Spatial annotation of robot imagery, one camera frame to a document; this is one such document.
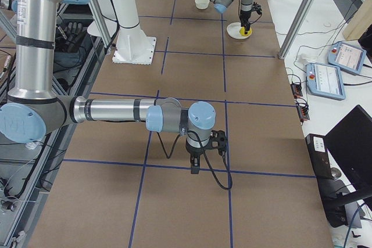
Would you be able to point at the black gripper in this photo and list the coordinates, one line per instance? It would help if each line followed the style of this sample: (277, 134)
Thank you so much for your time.
(194, 152)
(244, 18)

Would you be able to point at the yellow lemon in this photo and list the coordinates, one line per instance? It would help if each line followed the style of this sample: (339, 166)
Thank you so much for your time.
(245, 32)

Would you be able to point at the white round plate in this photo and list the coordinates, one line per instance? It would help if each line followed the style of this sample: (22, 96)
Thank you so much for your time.
(233, 31)

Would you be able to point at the white small bowl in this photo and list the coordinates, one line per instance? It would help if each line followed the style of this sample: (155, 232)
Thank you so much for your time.
(201, 4)

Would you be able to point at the upper orange black adapter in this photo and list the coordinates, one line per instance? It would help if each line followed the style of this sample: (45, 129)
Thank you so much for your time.
(296, 89)

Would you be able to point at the orange black adapter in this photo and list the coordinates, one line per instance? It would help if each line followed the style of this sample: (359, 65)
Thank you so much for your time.
(303, 111)
(296, 89)

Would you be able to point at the near blue teach pendant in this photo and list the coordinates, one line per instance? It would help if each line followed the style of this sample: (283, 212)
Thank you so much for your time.
(325, 80)

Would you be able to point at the blue teach pendant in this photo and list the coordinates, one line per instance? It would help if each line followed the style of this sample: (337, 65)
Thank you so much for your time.
(325, 80)
(347, 57)

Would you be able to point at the lower orange black adapter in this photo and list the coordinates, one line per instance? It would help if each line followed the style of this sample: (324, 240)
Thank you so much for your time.
(303, 111)

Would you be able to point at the far blue teach pendant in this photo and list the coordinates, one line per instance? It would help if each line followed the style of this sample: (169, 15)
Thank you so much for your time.
(347, 57)

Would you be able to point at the wooden board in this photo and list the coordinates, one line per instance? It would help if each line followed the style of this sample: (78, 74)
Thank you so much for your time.
(359, 23)

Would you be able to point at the black computer box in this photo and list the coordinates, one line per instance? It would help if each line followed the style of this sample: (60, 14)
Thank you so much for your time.
(318, 154)

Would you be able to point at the black laptop monitor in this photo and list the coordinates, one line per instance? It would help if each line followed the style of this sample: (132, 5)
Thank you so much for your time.
(349, 143)

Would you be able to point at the aluminium frame post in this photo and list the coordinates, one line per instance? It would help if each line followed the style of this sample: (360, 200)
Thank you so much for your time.
(295, 27)

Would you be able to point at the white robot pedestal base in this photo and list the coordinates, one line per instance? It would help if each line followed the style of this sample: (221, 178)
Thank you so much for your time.
(132, 45)

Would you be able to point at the aluminium side frame rack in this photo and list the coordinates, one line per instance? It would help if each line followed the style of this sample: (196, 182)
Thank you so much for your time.
(22, 164)

